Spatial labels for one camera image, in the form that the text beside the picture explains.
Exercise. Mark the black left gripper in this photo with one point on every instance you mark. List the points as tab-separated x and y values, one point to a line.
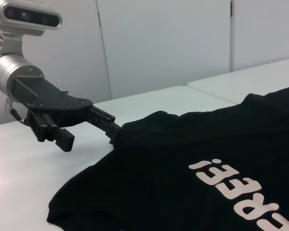
45	96

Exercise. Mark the black t-shirt with FREE print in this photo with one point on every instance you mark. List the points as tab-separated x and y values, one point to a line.
183	144

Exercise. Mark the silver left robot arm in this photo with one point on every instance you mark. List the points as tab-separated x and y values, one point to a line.
12	69

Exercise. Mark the silver left camera mount bracket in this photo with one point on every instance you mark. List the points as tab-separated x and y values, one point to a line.
12	45

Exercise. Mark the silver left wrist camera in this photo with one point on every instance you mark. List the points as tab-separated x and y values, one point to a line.
29	14

